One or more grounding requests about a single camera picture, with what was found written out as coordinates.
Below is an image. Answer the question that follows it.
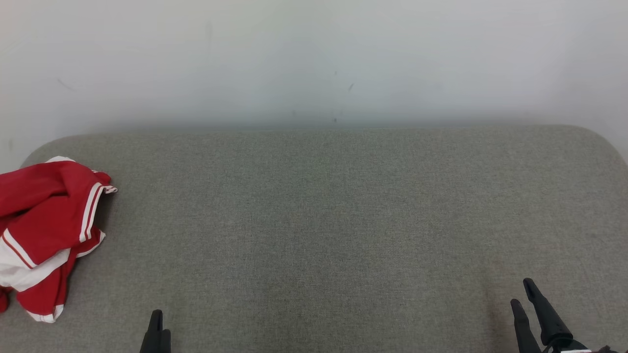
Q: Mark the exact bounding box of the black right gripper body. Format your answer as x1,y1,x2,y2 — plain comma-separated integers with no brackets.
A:
542,340,619,353

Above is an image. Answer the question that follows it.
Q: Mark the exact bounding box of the red jersey with number 23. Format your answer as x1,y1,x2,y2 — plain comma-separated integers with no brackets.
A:
0,156,118,293

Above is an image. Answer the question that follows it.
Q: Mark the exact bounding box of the grey fabric sofa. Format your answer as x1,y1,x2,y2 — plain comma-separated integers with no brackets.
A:
0,125,628,353

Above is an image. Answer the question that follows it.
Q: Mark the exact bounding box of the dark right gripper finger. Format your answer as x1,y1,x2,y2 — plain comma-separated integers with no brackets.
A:
510,299,540,353
523,278,574,347

